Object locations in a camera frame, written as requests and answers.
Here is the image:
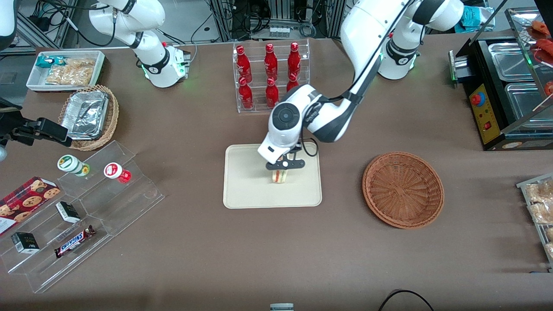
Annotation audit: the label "black cable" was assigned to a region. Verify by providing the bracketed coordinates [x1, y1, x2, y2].
[379, 289, 435, 311]

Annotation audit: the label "teal plastic bag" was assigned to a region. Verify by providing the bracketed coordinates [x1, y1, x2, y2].
[461, 6, 494, 30]

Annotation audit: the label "red plaid cookie box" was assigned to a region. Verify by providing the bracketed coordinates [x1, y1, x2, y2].
[0, 176, 61, 236]

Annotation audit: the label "teal snack packet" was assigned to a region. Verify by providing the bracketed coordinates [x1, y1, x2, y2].
[36, 56, 66, 68]

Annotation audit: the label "grey wire rack tray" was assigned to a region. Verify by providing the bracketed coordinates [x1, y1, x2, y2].
[516, 172, 553, 272]

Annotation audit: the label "green lid white cup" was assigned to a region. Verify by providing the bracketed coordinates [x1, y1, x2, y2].
[57, 154, 91, 177]

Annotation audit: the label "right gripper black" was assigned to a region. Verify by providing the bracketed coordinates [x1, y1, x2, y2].
[0, 98, 73, 148]

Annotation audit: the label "black food warmer machine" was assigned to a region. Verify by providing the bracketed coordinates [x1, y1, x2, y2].
[448, 6, 553, 152]

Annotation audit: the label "beige plastic tray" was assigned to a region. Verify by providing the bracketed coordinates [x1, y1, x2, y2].
[223, 142, 323, 209]

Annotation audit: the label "fried food piece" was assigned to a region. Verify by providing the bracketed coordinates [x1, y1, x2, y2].
[524, 179, 553, 203]
[529, 203, 553, 225]

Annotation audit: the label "clear acrylic bottle rack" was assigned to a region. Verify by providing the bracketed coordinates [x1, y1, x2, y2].
[232, 38, 311, 114]

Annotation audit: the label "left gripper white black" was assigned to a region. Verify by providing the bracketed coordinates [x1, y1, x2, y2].
[257, 130, 306, 175]

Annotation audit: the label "Snickers chocolate bar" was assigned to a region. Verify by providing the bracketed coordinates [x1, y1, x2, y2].
[54, 225, 97, 259]

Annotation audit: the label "white rectangular snack bin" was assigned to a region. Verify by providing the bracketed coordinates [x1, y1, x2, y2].
[26, 50, 107, 92]

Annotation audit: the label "red white yogurt cup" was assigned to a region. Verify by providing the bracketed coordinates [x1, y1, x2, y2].
[103, 162, 132, 184]

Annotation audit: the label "aluminium foil tray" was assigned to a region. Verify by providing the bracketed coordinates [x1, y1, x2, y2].
[60, 90, 110, 140]

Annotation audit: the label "brown round wicker basket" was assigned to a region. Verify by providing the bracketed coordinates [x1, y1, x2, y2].
[362, 152, 445, 229]

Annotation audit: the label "clear bag of crackers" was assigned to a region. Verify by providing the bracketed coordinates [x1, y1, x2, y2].
[45, 58, 96, 86]

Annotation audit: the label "clear acrylic stepped shelf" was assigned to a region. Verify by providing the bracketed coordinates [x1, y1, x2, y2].
[0, 140, 165, 294]

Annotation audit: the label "light wicker basket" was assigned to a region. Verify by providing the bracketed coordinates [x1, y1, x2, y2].
[58, 85, 120, 151]

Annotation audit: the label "small black box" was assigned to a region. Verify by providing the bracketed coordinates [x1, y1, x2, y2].
[55, 201, 82, 224]
[10, 232, 41, 254]

